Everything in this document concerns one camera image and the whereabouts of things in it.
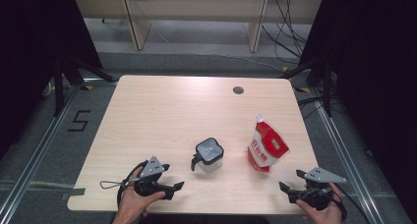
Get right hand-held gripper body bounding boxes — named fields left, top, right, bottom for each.
left=288, top=166, right=348, bottom=211

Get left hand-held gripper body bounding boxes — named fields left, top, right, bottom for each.
left=133, top=155, right=174, bottom=198

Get red and white sugar bag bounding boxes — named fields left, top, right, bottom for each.
left=247, top=114, right=290, bottom=174

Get person's left hand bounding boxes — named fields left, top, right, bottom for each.
left=118, top=176, right=167, bottom=219

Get person's right hand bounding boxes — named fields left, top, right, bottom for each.
left=295, top=182, right=344, bottom=224

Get grey tape strip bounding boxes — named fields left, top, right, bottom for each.
left=60, top=187, right=87, bottom=200

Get black metal stand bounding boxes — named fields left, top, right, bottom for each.
left=53, top=53, right=118, bottom=118
left=280, top=57, right=334, bottom=118

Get black curtain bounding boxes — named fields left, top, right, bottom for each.
left=0, top=0, right=103, bottom=159
left=298, top=0, right=417, bottom=216

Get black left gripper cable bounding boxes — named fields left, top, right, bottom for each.
left=116, top=159, right=149, bottom=212

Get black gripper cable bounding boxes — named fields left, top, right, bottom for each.
left=116, top=159, right=149, bottom=212
left=333, top=184, right=372, bottom=224

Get aluminium floor rail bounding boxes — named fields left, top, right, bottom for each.
left=309, top=87, right=387, bottom=224
left=0, top=84, right=84, bottom=224

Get thin grey lanyard loop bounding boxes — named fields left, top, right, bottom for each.
left=99, top=179, right=132, bottom=191

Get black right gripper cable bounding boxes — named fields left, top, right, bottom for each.
left=333, top=184, right=372, bottom=224

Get black floor cables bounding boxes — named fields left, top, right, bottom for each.
left=296, top=95, right=329, bottom=121

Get bundle of black hanging cables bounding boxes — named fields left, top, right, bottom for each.
left=261, top=0, right=313, bottom=67

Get light wooden shelf frame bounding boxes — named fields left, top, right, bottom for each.
left=72, top=0, right=324, bottom=53

